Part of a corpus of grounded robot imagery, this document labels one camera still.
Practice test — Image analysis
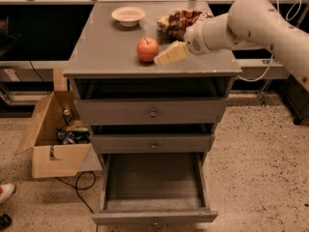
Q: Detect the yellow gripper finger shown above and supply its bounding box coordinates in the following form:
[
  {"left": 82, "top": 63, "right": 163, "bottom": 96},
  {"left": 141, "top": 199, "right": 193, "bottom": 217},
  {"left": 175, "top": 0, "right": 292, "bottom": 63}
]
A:
[{"left": 154, "top": 41, "right": 188, "bottom": 66}]

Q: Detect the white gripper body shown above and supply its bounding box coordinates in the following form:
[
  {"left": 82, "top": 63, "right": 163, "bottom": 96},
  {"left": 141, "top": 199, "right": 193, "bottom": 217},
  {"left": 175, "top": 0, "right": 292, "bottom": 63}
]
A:
[{"left": 184, "top": 22, "right": 210, "bottom": 55}]

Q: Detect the red apple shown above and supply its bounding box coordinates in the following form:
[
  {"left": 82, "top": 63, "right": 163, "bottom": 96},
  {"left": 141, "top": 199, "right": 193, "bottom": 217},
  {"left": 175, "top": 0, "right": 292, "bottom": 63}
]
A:
[{"left": 136, "top": 38, "right": 159, "bottom": 63}]

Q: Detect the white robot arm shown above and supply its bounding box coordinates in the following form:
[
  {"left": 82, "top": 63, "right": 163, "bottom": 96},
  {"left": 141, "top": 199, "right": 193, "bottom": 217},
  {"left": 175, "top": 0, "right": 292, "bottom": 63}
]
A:
[{"left": 154, "top": 0, "right": 309, "bottom": 91}]

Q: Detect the grey drawer cabinet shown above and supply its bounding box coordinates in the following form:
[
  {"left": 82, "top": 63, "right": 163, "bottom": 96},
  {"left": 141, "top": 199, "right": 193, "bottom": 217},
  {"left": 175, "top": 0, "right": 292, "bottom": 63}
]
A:
[{"left": 63, "top": 0, "right": 242, "bottom": 166}]

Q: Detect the grey top drawer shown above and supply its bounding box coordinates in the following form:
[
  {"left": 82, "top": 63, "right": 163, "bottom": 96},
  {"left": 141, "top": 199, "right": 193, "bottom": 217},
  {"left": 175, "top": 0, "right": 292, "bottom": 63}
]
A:
[{"left": 75, "top": 99, "right": 227, "bottom": 126}]

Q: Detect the grey drawer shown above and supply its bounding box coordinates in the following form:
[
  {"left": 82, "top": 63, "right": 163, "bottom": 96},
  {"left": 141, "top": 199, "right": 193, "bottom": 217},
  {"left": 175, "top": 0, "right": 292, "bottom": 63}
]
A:
[
  {"left": 92, "top": 153, "right": 217, "bottom": 225},
  {"left": 75, "top": 99, "right": 227, "bottom": 126},
  {"left": 91, "top": 134, "right": 214, "bottom": 154}
]

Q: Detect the grey middle drawer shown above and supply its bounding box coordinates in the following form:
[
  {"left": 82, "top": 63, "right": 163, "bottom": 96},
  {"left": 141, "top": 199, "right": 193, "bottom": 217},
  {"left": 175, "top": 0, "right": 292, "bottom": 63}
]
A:
[{"left": 91, "top": 134, "right": 214, "bottom": 154}]

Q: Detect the grey bottom drawer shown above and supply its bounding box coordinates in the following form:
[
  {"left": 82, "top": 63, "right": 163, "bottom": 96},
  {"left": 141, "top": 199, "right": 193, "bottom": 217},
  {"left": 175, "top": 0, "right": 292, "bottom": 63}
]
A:
[{"left": 92, "top": 153, "right": 217, "bottom": 225}]

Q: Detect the brown chip bag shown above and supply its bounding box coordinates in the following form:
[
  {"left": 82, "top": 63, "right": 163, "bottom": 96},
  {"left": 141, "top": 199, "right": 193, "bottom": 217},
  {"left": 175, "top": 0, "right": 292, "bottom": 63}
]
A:
[{"left": 156, "top": 10, "right": 211, "bottom": 42}]

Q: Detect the white paper bowl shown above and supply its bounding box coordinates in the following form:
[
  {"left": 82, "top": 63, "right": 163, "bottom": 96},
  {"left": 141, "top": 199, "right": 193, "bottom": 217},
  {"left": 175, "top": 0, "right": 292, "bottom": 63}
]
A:
[{"left": 111, "top": 7, "right": 146, "bottom": 27}]

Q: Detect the green snack bag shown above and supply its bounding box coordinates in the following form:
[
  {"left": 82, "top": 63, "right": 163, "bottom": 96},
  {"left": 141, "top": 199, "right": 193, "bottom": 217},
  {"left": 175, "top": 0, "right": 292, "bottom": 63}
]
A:
[{"left": 66, "top": 121, "right": 88, "bottom": 131}]

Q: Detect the metal soda can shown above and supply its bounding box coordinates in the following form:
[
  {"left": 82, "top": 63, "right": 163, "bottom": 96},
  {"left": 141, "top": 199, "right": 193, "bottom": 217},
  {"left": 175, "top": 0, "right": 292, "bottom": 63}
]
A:
[{"left": 63, "top": 109, "right": 74, "bottom": 126}]

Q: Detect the blue snack bag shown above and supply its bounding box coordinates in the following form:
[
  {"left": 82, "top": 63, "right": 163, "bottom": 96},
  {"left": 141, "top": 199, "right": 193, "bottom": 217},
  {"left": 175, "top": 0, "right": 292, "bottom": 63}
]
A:
[{"left": 56, "top": 129, "right": 90, "bottom": 145}]

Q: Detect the open cardboard box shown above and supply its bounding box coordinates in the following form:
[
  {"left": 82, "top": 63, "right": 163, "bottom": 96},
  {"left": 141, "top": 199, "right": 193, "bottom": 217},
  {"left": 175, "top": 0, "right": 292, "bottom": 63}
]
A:
[{"left": 15, "top": 91, "right": 91, "bottom": 179}]

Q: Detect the white red shoe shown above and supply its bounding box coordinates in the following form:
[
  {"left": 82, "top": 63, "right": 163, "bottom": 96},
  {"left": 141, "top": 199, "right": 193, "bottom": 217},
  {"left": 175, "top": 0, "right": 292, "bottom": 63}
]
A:
[{"left": 0, "top": 184, "right": 16, "bottom": 204}]

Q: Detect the black shoe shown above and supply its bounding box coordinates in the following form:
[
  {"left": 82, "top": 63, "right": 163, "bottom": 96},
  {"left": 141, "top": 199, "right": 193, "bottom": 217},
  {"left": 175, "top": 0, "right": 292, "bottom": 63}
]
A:
[{"left": 0, "top": 214, "right": 12, "bottom": 229}]

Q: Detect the white hanging cable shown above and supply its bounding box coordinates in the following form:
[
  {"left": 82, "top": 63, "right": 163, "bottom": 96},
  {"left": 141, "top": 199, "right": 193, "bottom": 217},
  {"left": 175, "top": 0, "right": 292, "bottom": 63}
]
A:
[{"left": 237, "top": 0, "right": 303, "bottom": 83}]

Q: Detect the black floor cable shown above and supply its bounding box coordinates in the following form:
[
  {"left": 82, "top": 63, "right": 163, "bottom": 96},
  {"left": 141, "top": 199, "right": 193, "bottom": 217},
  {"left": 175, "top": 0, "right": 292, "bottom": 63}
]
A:
[{"left": 55, "top": 170, "right": 98, "bottom": 232}]

